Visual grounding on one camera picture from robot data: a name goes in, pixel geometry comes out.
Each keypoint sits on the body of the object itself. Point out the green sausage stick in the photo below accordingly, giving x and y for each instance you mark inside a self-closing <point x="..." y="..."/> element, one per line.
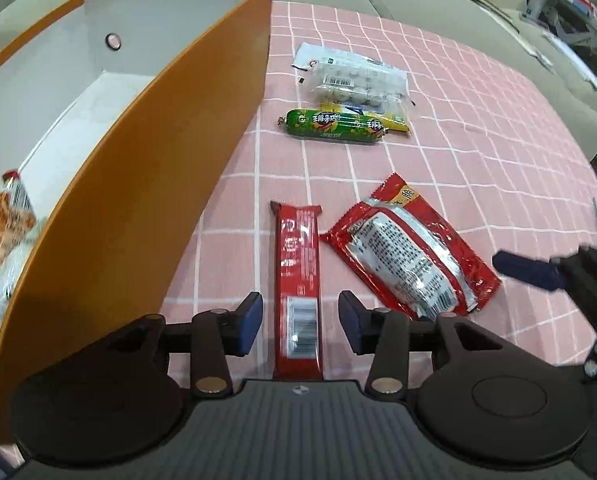
<point x="332" y="126"/>

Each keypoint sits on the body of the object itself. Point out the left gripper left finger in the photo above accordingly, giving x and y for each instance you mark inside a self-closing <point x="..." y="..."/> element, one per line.
<point x="217" y="334"/>

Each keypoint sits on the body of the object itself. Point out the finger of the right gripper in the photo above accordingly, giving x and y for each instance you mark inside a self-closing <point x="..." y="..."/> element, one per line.
<point x="538" y="273"/>

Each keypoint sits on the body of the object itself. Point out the magazine on sofa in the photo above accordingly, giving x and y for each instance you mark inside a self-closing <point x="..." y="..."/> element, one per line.
<point x="530" y="37"/>

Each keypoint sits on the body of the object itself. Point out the orange cardboard box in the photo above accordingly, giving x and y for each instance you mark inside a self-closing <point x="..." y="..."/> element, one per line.
<point x="120" y="116"/>

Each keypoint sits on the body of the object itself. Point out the red chocolate bar wrapper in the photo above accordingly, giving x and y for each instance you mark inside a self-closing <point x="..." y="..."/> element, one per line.
<point x="298" y="343"/>

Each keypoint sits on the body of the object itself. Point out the french fries snack bag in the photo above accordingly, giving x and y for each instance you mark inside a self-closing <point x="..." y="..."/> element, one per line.
<point x="16" y="213"/>

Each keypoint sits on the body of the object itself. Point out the yellow America snack bag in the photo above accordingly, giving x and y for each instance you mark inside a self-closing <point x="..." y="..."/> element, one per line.
<point x="394" y="122"/>

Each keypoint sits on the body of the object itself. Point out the pink checkered tablecloth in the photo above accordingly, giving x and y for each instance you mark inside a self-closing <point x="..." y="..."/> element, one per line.
<point x="487" y="151"/>

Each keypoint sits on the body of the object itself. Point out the clear pack white balls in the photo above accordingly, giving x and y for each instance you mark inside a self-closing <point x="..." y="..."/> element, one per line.
<point x="343" y="77"/>

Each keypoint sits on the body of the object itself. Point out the red silver snack packet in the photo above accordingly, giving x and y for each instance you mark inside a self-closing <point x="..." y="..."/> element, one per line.
<point x="409" y="256"/>

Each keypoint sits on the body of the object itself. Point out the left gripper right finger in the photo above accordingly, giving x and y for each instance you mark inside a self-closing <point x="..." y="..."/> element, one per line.
<point x="383" y="333"/>

